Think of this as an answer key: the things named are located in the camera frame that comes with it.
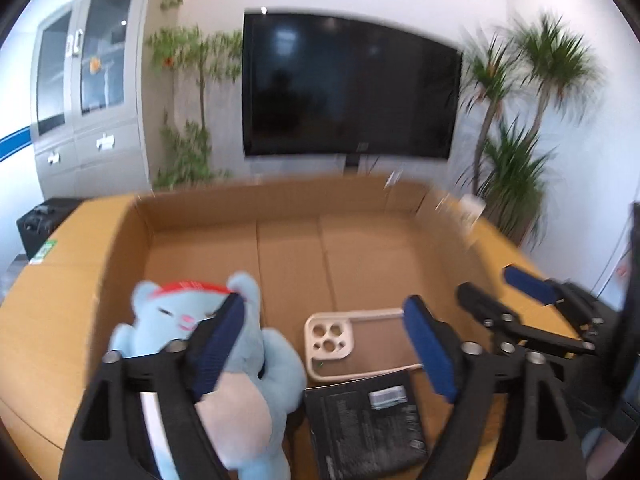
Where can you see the potted palm plant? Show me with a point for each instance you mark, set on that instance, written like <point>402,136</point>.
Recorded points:
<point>515,160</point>

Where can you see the black wall television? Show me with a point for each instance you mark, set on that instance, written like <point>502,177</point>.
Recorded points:
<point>350,85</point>

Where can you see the white paper cup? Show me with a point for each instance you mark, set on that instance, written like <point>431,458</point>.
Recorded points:
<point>471,210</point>

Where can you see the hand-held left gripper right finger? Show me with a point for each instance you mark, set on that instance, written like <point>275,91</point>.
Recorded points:
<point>430,350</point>

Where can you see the black equipment case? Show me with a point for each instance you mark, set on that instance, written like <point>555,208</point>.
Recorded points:
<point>45,225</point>

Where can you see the green leafy climbing plant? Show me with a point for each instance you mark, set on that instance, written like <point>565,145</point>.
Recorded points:
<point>192,150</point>

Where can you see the grey glass-door cabinet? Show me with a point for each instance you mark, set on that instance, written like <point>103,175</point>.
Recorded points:
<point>100,60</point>

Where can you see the cream phone case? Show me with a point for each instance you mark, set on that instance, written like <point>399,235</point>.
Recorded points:
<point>346,340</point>

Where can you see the light blue plush toy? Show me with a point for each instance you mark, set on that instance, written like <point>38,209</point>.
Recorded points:
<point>280,370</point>

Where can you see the large cardboard box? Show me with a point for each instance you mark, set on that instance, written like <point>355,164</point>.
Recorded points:
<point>290,245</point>

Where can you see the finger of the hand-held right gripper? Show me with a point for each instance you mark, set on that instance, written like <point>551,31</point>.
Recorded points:
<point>485,307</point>
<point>527,284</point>

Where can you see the black rectangular box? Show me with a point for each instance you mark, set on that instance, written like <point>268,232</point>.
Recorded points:
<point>360,430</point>

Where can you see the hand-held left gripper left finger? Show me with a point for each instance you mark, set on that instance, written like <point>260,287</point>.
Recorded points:
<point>220,345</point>

